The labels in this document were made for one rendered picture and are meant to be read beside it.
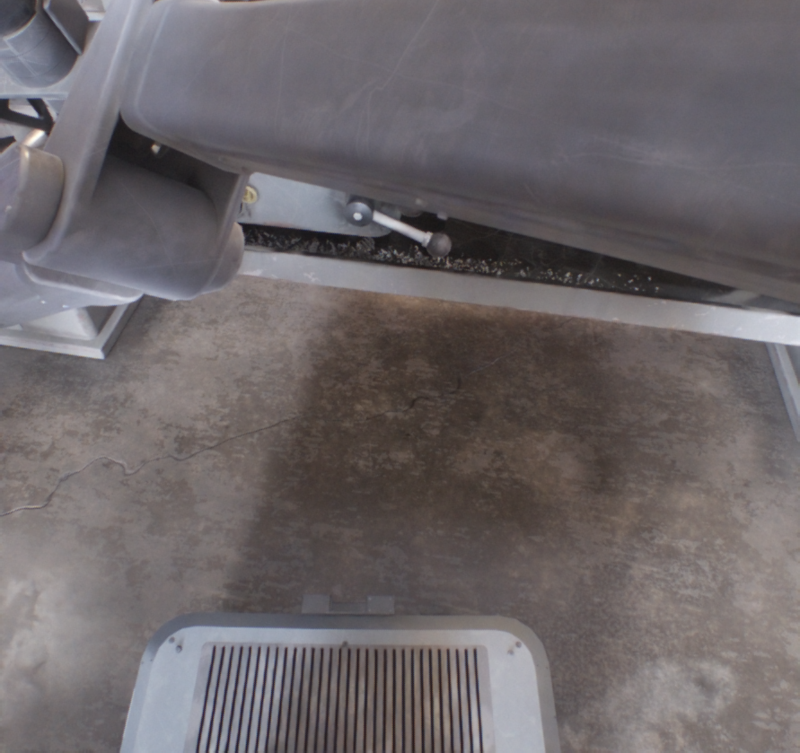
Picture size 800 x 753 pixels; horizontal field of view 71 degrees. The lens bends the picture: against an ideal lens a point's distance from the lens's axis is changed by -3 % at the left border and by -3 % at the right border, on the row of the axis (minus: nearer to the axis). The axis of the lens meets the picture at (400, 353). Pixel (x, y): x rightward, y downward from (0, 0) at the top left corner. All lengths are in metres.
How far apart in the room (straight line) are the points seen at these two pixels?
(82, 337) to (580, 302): 1.10
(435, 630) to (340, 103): 0.72
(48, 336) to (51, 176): 1.29
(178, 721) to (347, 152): 0.74
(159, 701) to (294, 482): 0.51
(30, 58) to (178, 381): 0.97
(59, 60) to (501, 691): 0.78
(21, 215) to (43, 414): 1.20
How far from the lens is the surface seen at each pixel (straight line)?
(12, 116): 0.61
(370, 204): 0.78
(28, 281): 0.33
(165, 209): 0.29
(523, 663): 0.82
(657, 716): 1.15
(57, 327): 1.52
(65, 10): 0.53
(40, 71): 0.53
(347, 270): 0.91
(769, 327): 1.03
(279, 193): 0.86
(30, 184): 0.27
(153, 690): 0.85
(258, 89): 0.20
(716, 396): 1.50
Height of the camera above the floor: 1.05
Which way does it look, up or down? 50 degrees down
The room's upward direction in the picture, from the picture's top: 2 degrees clockwise
